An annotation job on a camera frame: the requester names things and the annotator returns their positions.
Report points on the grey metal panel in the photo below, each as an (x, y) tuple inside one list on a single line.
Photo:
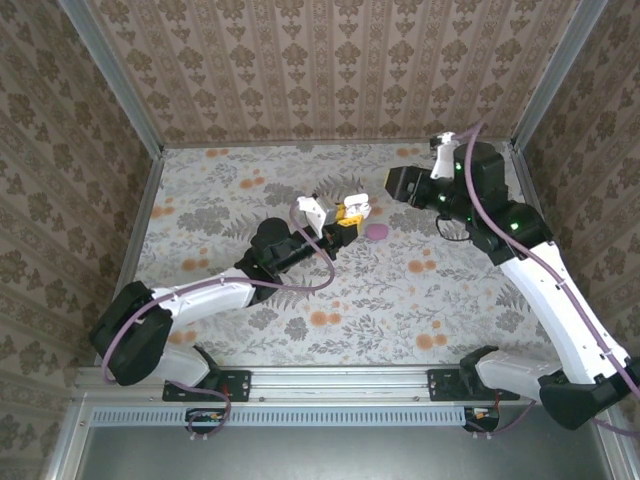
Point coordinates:
[(340, 455)]

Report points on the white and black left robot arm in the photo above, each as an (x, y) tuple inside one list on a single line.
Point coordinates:
[(210, 295)]

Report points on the black connector board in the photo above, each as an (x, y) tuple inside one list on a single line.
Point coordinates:
[(482, 416), (205, 419)]

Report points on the aluminium mounting rail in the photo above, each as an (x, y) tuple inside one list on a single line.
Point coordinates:
[(340, 385)]

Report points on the aluminium frame post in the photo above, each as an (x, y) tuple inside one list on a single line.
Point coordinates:
[(112, 75), (556, 75)]

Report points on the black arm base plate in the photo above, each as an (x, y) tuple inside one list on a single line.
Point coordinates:
[(240, 385), (440, 385)]

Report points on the white earbud charging case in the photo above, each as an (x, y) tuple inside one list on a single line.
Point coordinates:
[(356, 201)]

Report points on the pink earbud charging case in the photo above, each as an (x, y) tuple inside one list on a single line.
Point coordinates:
[(376, 231)]

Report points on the aluminium table side rail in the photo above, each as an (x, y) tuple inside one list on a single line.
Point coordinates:
[(525, 170), (141, 220)]

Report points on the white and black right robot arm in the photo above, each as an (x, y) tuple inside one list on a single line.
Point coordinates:
[(560, 310)]

